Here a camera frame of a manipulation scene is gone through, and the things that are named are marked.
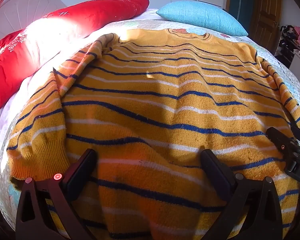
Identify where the quilted patterned bedspread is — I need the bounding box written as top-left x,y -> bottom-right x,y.
0,8 -> 300,233

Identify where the white round headboard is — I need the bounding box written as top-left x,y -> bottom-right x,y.
0,0 -> 68,40

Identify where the yellow striped knit sweater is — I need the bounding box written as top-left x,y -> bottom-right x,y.
6,29 -> 300,240

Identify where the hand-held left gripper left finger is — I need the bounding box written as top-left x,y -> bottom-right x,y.
15,149 -> 98,240

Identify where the light blue knit pillow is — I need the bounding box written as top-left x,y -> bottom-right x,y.
156,1 -> 249,37

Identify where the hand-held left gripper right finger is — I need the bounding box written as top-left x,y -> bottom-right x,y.
200,149 -> 284,240

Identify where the brown wooden door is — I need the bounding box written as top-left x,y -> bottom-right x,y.
250,0 -> 283,53

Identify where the cluttered shoe rack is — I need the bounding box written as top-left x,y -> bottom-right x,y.
275,25 -> 300,68

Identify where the red embroidered quilt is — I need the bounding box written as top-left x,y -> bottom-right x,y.
0,0 -> 150,125

